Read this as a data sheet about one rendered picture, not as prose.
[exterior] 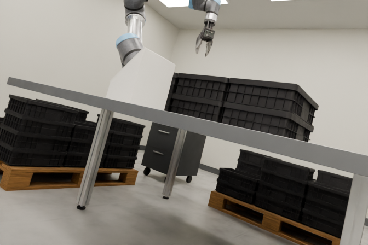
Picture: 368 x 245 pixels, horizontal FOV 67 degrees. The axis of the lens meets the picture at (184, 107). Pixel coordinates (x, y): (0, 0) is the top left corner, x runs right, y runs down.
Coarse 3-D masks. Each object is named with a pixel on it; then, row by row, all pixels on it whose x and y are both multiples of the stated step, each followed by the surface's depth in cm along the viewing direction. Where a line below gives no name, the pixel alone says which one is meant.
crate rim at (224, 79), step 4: (180, 76) 139; (184, 76) 137; (188, 76) 135; (192, 76) 134; (196, 76) 133; (200, 76) 131; (204, 76) 130; (208, 76) 128; (212, 76) 127; (216, 76) 126; (212, 80) 126; (216, 80) 125; (220, 80) 124; (224, 80) 123; (228, 80) 123
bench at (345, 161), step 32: (64, 96) 109; (96, 96) 98; (96, 128) 181; (192, 128) 74; (224, 128) 69; (96, 160) 178; (320, 160) 56; (352, 160) 53; (352, 192) 99; (352, 224) 98
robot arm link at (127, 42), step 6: (120, 36) 128; (126, 36) 127; (132, 36) 128; (120, 42) 127; (126, 42) 126; (132, 42) 125; (138, 42) 127; (120, 48) 127; (126, 48) 124; (132, 48) 123; (138, 48) 124; (120, 54) 127; (120, 60) 135
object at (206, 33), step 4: (204, 20) 169; (208, 20) 166; (212, 20) 165; (208, 24) 165; (212, 24) 167; (204, 28) 166; (208, 28) 164; (200, 32) 170; (204, 32) 164; (208, 32) 165; (212, 32) 165; (200, 36) 169; (204, 36) 164; (208, 36) 164; (212, 36) 165; (204, 40) 172; (208, 40) 170
